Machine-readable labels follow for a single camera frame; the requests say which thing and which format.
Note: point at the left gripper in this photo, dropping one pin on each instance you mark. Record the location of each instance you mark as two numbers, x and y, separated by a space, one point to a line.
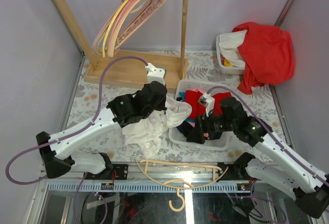
162 106

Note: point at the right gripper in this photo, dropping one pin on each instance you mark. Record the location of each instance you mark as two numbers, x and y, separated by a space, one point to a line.
207 129

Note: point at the white t shirt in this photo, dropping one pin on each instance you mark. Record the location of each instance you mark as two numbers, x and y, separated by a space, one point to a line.
147 132

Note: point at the peach plastic hanger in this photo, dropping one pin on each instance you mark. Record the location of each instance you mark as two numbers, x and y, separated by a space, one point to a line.
181 184

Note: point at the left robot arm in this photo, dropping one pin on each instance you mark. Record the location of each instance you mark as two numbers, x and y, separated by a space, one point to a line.
59 151

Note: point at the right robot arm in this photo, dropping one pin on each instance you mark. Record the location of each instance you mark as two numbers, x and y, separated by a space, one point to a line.
305 184

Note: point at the peach hanger on rack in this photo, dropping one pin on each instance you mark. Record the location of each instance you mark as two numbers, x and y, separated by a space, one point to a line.
129 17

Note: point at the red t shirt on basket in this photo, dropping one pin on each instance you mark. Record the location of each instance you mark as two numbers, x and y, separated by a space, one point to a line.
267 51

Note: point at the pile of folded clothes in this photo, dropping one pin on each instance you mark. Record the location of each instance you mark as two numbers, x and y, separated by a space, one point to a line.
191 97

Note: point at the white front laundry basket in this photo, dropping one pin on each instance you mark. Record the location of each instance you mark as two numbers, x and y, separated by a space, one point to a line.
178 138

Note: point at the white laundry basket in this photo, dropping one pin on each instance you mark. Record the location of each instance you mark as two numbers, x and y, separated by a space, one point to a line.
178 138
229 58

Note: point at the wooden clothes rack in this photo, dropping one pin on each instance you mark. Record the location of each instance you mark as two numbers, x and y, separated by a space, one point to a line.
127 72

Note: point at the white back laundry basket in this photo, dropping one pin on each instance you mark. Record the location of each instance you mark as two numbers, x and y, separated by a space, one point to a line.
229 58

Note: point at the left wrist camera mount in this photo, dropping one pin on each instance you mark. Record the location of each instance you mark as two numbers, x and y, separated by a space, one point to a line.
157 74

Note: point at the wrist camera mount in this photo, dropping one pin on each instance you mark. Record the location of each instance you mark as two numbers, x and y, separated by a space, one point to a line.
157 74
207 101

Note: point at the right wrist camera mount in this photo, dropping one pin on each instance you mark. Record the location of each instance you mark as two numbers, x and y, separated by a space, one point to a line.
207 101

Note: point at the aluminium rail frame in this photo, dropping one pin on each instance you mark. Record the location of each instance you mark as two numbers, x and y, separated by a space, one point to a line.
132 180

